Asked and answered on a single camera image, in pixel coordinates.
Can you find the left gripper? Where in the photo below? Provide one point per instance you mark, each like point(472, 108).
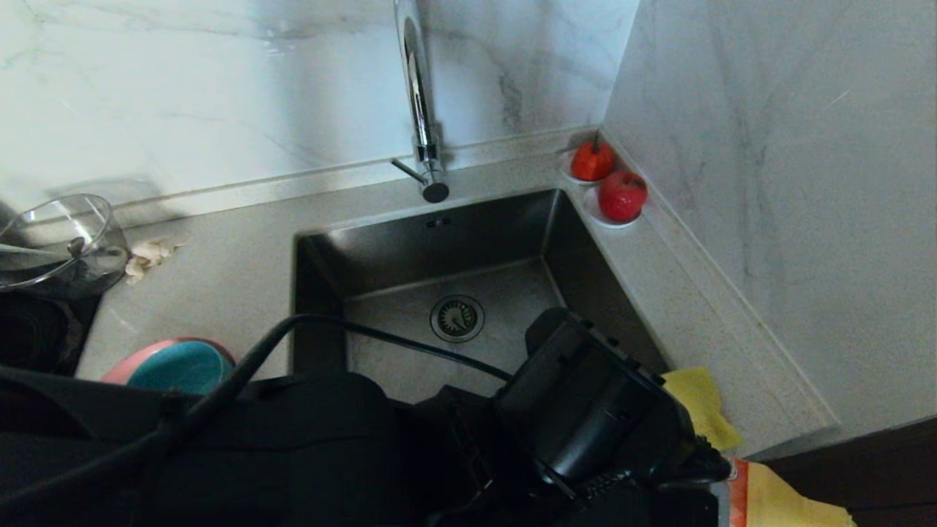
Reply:
point(593, 395)

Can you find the yellow green sponge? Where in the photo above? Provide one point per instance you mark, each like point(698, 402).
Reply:
point(703, 402)

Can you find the orange dish soap bottle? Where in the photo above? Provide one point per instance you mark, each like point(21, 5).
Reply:
point(776, 501)

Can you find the stainless steel sink basin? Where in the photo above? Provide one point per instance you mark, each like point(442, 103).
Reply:
point(439, 241)

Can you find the red apple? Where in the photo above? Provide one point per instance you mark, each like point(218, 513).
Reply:
point(622, 196)

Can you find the round metal drain strainer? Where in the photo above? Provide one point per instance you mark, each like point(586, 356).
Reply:
point(457, 318)

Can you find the red tomato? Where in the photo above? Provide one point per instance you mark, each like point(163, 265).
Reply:
point(591, 162)

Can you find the chrome faucet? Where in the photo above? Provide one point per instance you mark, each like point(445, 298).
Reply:
point(419, 88)

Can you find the teal bowl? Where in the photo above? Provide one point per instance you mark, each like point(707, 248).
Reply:
point(183, 366)

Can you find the pink plate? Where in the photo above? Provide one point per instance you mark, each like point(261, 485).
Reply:
point(124, 366)

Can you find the crumpled paper scrap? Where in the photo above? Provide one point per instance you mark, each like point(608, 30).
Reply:
point(150, 256)

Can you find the black cooktop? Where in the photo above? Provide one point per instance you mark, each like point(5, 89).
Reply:
point(36, 329)

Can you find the clear glass bowl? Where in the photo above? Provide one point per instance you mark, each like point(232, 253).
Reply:
point(58, 241)

